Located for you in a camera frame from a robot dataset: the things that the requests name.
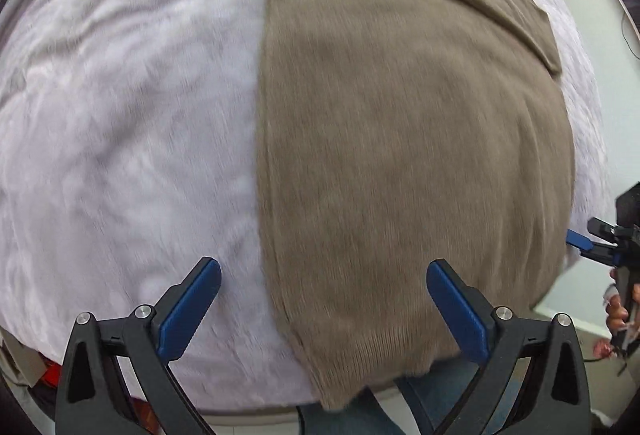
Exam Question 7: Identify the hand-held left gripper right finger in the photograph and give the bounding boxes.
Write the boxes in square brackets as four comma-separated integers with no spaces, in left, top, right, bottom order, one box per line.
[426,259,592,435]

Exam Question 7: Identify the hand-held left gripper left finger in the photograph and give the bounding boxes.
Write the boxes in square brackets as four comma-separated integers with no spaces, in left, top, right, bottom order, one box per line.
[55,256,222,435]

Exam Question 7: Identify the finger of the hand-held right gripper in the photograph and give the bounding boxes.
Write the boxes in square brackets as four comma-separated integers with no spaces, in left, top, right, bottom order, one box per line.
[587,216,623,242]
[566,229,618,267]

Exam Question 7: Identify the lavender embossed blanket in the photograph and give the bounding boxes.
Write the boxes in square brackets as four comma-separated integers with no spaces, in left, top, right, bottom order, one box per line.
[0,0,608,413]

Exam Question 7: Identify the beige box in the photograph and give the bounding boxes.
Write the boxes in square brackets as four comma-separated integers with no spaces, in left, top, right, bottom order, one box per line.
[0,330,51,387]

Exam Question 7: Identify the brown knit sweater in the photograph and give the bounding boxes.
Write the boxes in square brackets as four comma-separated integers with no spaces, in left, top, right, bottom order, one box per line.
[248,0,576,412]

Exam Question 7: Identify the person's right hand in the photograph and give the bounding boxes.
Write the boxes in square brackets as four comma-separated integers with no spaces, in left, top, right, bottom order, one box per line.
[604,283,630,330]

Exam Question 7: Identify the person's blue jeans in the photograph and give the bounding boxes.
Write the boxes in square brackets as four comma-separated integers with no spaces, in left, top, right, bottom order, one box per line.
[297,355,526,435]

